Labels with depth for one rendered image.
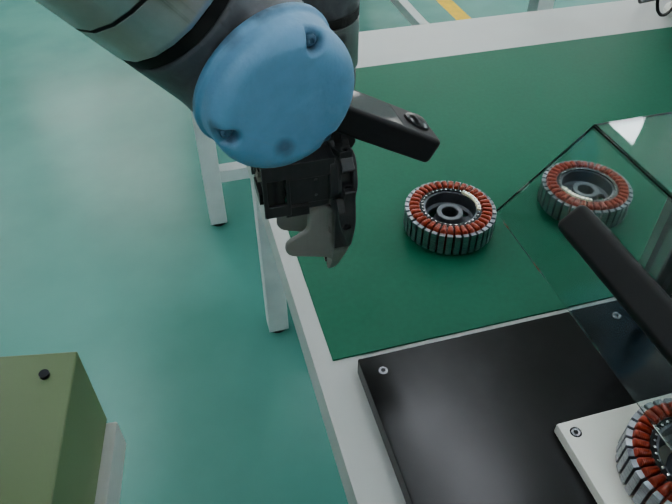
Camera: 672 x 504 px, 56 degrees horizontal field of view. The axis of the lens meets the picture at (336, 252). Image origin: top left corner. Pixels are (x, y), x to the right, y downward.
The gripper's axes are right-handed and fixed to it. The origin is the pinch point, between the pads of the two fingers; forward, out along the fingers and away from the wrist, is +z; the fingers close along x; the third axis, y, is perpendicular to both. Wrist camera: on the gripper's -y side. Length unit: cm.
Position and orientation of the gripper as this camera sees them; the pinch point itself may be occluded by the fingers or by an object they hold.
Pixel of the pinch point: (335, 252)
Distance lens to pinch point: 63.1
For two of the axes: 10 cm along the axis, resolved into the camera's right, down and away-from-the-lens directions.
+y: -9.6, 1.8, -2.0
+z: 0.0, 7.3, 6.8
